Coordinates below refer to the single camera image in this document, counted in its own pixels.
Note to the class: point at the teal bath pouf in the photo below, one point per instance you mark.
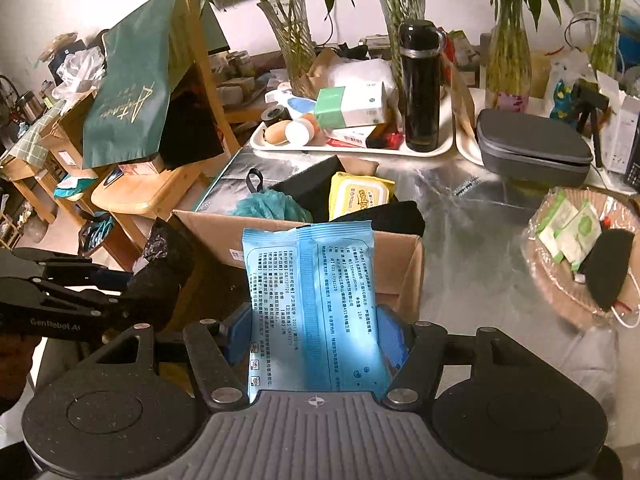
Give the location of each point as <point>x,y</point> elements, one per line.
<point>270,207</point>

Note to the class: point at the gray zip case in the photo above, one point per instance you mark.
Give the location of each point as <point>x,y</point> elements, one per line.
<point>530,140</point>

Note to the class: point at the small black tripod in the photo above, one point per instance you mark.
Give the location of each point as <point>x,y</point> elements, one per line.
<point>592,105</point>

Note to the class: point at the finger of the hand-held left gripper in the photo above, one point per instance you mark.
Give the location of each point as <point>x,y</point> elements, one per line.
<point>45,260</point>
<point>65,294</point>

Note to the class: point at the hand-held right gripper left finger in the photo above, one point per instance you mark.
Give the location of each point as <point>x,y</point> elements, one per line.
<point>239,332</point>

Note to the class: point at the black cloth bag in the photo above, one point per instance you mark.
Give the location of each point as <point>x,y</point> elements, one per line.
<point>310,180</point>

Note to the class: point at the blue dotted bag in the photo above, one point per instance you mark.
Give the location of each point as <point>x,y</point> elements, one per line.
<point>562,100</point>

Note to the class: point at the wicker basket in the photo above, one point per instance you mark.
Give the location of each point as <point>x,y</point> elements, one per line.
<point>545,280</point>

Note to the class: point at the brown egg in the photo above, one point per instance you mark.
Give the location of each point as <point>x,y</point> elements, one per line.
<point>275,135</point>

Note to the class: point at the white blue bottle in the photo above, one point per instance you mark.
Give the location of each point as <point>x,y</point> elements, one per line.
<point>295,102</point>

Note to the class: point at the green white tissue pack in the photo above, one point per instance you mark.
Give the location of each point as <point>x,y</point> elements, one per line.
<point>360,105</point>

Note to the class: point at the white tray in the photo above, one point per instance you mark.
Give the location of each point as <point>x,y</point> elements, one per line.
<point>280,151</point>
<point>467,147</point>

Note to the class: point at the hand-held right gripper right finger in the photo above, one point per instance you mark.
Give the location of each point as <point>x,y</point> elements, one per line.
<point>395,340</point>

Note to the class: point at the white red flat box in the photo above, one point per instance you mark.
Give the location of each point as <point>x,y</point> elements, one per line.
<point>350,136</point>

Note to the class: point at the wooden chair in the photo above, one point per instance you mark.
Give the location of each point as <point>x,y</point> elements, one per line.
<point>135,195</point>

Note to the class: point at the white plastic package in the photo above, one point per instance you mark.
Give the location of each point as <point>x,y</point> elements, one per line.
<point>365,72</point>

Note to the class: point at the brown paper bag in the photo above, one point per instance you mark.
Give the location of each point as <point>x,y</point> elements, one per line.
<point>465,110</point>
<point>320,70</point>

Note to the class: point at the blue wet wipes packet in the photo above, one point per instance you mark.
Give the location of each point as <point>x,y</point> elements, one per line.
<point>310,310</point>

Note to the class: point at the white carton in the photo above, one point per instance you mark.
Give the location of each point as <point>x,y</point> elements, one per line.
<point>622,125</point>

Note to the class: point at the silver foil mat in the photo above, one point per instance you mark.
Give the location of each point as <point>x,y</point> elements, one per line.
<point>460,240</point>

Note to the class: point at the black thermos bottle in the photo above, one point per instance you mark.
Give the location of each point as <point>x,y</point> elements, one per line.
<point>422,105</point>

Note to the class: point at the brown shipping carton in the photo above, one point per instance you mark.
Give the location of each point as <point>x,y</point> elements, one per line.
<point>65,135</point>

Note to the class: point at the dark green panel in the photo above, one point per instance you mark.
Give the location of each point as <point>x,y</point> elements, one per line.
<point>217,35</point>

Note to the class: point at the black tape roll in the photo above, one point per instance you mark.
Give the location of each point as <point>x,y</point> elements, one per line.
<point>267,120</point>

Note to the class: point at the green white packet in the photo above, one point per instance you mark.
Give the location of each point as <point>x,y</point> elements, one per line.
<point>552,220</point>
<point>582,232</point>

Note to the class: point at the black face mask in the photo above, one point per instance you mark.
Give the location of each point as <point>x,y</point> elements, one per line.
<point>607,265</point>

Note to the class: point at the black folded cloth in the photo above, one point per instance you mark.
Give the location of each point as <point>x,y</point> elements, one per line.
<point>395,217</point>

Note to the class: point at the clear plastic bag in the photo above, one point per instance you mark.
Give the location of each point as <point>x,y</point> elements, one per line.
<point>80,70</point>

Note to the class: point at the green checked cloth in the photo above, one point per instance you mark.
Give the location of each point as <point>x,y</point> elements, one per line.
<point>27,135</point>

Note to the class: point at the teal cloth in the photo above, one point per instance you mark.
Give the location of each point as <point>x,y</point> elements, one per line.
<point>75,186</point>

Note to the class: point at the green paper bag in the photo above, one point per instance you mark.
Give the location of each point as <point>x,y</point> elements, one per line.
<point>130,85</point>

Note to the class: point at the dark patterned cloth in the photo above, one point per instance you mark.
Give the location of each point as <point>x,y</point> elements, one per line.
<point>162,260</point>

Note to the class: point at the red black packet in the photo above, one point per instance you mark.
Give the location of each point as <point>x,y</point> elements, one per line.
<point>387,139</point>

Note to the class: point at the yellow wet wipes packet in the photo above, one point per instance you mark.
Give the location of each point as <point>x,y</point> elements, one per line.
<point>357,197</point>

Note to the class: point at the cardboard box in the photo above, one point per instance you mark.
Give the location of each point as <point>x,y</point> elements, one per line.
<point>220,245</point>

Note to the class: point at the orange bottle white cap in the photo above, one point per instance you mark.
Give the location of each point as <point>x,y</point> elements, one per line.
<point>300,132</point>

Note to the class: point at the glass vase with bamboo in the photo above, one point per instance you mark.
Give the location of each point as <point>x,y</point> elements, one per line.
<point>292,45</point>
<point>507,60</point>
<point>395,10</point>
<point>605,45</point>

